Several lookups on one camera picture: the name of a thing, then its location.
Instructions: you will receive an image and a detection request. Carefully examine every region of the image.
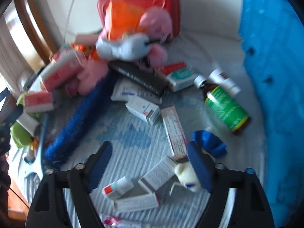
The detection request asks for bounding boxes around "brown bottle green label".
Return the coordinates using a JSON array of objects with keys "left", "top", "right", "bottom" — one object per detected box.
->
[{"left": 193, "top": 74, "right": 251, "bottom": 135}]

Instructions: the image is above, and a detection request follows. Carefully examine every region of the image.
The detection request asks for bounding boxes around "grey blue plush toy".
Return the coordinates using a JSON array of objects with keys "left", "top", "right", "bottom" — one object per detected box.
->
[{"left": 96, "top": 34, "right": 154, "bottom": 60}]

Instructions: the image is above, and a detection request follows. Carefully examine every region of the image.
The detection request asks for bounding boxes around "blue bristle brush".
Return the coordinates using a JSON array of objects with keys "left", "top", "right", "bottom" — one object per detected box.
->
[{"left": 44, "top": 75, "right": 117, "bottom": 165}]

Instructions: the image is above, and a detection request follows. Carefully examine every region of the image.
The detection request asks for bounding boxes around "small dropper bottle red label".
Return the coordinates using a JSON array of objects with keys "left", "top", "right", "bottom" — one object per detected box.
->
[{"left": 102, "top": 176, "right": 135, "bottom": 196}]

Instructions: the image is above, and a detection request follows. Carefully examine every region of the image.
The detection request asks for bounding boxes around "long pink white box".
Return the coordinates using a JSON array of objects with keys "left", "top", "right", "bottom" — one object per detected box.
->
[{"left": 161, "top": 106, "right": 188, "bottom": 160}]

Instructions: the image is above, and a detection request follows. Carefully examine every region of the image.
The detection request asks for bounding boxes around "light blue plastic tool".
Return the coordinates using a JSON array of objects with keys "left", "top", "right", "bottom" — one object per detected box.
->
[{"left": 23, "top": 113, "right": 49, "bottom": 179}]

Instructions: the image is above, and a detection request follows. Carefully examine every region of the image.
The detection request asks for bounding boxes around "grey white medicine box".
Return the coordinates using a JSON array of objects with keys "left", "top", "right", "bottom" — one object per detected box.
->
[{"left": 138, "top": 156, "right": 185, "bottom": 193}]

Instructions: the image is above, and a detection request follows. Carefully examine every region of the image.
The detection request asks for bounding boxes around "small white soft toy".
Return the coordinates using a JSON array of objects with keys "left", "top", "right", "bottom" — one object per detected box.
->
[{"left": 170, "top": 161, "right": 200, "bottom": 194}]

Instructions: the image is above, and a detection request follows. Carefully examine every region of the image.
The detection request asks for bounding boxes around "blue cloth bow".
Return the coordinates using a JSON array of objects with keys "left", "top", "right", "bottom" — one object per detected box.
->
[{"left": 191, "top": 129, "right": 228, "bottom": 158}]

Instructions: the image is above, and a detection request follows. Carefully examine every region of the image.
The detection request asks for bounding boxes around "white medicine box blue mark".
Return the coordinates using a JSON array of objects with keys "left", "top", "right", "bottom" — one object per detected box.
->
[{"left": 125, "top": 96, "right": 161, "bottom": 125}]

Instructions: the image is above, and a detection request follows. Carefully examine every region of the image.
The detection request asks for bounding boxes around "large red white box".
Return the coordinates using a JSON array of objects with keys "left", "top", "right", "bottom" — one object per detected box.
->
[{"left": 40, "top": 49, "right": 86, "bottom": 92}]

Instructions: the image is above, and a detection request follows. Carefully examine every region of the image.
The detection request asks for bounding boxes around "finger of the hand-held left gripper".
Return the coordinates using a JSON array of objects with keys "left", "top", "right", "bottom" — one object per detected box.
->
[{"left": 0, "top": 88, "right": 25, "bottom": 127}]

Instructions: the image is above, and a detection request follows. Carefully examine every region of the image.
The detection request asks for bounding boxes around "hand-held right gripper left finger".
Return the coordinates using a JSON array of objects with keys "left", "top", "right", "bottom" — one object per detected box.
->
[{"left": 25, "top": 141, "right": 112, "bottom": 228}]

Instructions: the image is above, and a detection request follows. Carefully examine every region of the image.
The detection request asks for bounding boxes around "pink pig plush orange hat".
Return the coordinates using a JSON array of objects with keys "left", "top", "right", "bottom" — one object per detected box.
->
[{"left": 104, "top": 0, "right": 173, "bottom": 42}]

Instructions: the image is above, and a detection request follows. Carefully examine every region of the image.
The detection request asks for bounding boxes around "red teal white box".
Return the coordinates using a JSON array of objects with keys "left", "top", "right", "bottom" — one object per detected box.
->
[{"left": 157, "top": 62, "right": 199, "bottom": 92}]

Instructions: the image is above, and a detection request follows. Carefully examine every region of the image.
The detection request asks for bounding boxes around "pink wrapper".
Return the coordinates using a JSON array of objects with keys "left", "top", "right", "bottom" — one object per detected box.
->
[{"left": 100, "top": 214, "right": 122, "bottom": 226}]

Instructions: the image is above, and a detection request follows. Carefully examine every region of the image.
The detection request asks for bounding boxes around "red carrying case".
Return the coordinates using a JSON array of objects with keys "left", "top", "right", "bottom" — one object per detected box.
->
[{"left": 97, "top": 0, "right": 180, "bottom": 43}]

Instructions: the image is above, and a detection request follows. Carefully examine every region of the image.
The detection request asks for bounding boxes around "wooden frame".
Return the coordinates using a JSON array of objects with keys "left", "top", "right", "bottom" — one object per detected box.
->
[{"left": 15, "top": 0, "right": 55, "bottom": 65}]

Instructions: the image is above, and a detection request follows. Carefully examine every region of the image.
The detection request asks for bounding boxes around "pink cylinder roller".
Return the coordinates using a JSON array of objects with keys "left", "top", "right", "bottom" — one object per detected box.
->
[{"left": 75, "top": 34, "right": 101, "bottom": 45}]

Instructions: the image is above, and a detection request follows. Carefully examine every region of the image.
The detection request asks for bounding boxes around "beige curtain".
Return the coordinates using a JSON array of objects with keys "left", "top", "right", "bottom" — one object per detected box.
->
[{"left": 0, "top": 17, "right": 32, "bottom": 93}]

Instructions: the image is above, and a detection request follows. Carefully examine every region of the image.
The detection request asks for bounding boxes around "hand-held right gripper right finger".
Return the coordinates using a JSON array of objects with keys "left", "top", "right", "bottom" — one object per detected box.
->
[{"left": 188, "top": 141, "right": 275, "bottom": 228}]

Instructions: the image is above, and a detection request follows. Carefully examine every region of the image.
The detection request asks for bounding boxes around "green plush toy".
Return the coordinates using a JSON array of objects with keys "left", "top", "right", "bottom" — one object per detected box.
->
[{"left": 10, "top": 92, "right": 42, "bottom": 148}]

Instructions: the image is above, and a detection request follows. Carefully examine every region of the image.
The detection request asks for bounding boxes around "pink plush toy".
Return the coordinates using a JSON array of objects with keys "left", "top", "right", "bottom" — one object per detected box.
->
[{"left": 66, "top": 57, "right": 110, "bottom": 97}]

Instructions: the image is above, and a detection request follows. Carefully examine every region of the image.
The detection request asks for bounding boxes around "blue blanket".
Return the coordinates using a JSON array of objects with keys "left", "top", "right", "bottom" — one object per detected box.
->
[{"left": 238, "top": 0, "right": 304, "bottom": 228}]

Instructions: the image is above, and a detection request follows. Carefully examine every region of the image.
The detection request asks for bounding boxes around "white flat medicine box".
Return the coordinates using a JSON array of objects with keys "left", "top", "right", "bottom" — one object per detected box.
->
[{"left": 113, "top": 192, "right": 161, "bottom": 212}]

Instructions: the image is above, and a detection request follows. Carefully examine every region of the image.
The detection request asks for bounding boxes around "small red white box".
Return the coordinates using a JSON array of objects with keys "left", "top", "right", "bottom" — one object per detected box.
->
[{"left": 24, "top": 91, "right": 54, "bottom": 113}]

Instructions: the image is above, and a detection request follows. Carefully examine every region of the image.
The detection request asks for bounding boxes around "white soft packet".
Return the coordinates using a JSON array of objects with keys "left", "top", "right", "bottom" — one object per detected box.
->
[{"left": 111, "top": 78, "right": 162, "bottom": 104}]

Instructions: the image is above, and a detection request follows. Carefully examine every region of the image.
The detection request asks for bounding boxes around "black comb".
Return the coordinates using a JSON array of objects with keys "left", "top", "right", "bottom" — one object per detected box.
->
[{"left": 109, "top": 60, "right": 169, "bottom": 98}]

